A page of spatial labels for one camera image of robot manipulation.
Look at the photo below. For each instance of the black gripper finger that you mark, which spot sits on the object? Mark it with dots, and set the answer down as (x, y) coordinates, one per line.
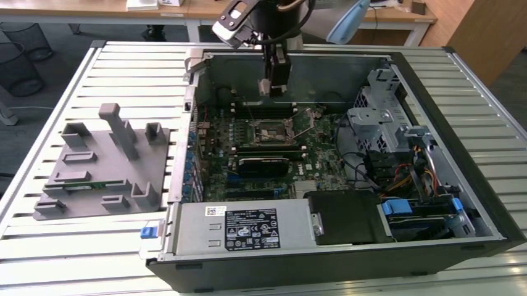
(281, 74)
(268, 61)

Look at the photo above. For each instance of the silver topped CPU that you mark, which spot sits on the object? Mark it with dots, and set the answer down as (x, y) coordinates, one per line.
(264, 87)

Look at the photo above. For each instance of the CPU socket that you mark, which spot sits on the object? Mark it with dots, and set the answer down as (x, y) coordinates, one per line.
(270, 132)

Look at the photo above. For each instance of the black RAM slot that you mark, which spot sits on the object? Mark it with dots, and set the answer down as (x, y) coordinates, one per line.
(264, 105)
(264, 153)
(264, 157)
(264, 150)
(264, 112)
(264, 109)
(264, 146)

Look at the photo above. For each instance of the thin metal locking lever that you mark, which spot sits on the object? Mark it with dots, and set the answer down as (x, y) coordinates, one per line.
(252, 112)

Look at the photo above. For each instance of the small white box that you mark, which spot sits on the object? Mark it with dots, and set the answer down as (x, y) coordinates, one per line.
(170, 2)

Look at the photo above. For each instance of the metal disk bay cage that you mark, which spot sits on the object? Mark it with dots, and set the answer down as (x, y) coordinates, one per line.
(366, 123)

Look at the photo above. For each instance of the green motherboard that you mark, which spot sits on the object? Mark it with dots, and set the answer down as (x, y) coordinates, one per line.
(325, 160)

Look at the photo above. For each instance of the black graphics card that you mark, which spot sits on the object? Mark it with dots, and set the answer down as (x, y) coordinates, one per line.
(264, 168)

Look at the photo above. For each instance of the small cardboard box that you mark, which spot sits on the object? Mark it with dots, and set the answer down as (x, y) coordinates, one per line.
(418, 7)

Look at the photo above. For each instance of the blue card retention clip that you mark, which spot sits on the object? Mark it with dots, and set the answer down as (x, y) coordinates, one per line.
(188, 188)
(192, 158)
(189, 168)
(189, 178)

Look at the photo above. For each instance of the small silver heat sink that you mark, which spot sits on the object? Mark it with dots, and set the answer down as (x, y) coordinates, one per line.
(309, 187)

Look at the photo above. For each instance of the black plastic air shroud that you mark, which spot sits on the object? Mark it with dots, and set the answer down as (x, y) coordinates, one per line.
(346, 216)

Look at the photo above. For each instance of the wooden cabinet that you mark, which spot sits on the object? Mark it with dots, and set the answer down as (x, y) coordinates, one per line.
(486, 37)

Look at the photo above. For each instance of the blue disk carrier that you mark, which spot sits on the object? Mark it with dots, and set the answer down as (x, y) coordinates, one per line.
(397, 209)

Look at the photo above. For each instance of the grey parts rack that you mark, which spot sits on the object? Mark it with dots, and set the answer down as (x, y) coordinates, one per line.
(103, 172)

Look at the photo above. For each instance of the silver power supply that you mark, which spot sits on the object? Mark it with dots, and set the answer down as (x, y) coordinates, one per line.
(198, 228)

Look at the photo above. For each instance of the green RAM stick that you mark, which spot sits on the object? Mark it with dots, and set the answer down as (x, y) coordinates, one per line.
(99, 185)

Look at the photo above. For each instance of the black mesh waste bin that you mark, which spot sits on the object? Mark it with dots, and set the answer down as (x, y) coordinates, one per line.
(21, 71)
(29, 37)

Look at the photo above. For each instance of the blue drive latch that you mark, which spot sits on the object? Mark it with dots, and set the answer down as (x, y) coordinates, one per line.
(456, 206)

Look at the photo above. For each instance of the blue case latch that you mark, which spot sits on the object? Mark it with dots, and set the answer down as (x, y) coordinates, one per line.
(149, 232)

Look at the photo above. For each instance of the black PC case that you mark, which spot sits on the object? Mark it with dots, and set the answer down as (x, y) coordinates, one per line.
(289, 271)

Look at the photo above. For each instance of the wooden desk white frame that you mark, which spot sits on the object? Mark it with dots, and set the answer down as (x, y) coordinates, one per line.
(396, 16)
(103, 13)

